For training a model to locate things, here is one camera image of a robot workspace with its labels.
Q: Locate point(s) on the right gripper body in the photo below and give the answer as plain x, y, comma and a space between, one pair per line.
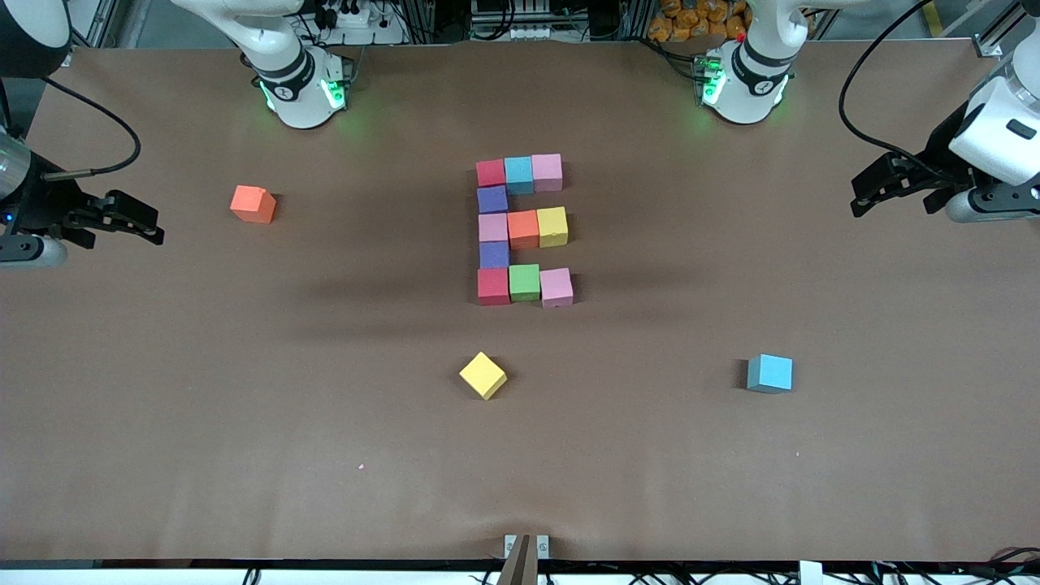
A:
39, 210

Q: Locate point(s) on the brown wooden strip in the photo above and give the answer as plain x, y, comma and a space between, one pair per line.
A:
516, 565

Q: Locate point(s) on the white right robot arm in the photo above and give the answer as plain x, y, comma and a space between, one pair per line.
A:
296, 89

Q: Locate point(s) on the orange foam cube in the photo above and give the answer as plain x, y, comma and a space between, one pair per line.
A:
252, 205
524, 230

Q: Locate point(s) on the pink foam cube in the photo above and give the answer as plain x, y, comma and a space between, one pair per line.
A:
492, 227
546, 172
556, 287

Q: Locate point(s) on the metal clamp bracket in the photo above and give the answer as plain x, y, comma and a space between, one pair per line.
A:
543, 546

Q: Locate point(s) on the blue foam cube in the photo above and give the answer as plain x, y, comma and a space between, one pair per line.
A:
769, 374
518, 175

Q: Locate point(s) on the aluminium frame profile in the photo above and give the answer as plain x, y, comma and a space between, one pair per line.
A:
1007, 24

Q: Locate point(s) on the yellow foam cube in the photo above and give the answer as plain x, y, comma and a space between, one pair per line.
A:
552, 227
483, 375

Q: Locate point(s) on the purple foam cube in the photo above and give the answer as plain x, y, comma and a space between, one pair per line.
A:
492, 199
493, 254

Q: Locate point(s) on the orange snack bag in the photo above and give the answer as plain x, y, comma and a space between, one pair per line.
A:
691, 24

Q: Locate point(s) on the red foam cube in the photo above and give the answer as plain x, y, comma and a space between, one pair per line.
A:
491, 173
492, 286

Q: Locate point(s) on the green foam cube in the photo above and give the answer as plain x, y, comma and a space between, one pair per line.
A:
525, 282

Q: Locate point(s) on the white power strip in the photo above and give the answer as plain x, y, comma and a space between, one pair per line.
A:
351, 16

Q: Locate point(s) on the brown paper table cover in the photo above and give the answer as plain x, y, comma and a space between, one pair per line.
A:
520, 463

